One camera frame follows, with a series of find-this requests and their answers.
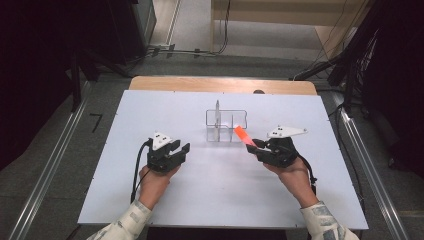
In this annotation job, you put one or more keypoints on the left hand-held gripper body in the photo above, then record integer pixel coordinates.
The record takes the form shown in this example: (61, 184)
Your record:
(161, 156)

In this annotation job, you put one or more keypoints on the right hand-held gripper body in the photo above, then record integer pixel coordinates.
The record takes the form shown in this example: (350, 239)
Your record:
(280, 150)

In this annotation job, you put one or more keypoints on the orange highlighter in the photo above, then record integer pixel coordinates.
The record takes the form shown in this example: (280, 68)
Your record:
(242, 135)

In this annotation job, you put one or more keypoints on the clear plastic organizer box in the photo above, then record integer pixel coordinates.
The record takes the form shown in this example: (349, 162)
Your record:
(230, 125)

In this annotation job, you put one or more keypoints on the clear pen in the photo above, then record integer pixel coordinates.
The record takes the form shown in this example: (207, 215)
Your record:
(217, 120)

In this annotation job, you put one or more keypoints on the person's left hand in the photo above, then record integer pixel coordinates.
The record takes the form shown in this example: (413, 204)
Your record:
(155, 186)

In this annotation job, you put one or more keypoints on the person's right hand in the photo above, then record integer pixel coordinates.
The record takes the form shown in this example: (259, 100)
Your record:
(293, 181)

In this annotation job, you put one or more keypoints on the white board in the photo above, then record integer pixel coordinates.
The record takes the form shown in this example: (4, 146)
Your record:
(216, 193)

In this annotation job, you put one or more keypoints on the wooden table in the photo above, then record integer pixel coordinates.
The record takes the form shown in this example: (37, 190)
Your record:
(216, 85)

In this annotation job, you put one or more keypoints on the black stand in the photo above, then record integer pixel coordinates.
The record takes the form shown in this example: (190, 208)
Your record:
(348, 76)
(76, 83)

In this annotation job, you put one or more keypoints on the dark cabinet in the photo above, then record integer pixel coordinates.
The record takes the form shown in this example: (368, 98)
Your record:
(133, 26)

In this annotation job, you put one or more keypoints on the light wooden furniture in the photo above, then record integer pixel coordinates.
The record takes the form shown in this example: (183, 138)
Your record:
(283, 13)

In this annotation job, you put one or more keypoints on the dark curtain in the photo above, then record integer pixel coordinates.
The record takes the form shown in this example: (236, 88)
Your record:
(400, 83)
(30, 66)

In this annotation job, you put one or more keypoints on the aluminium rail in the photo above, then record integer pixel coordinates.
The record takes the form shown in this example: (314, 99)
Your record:
(378, 196)
(50, 166)

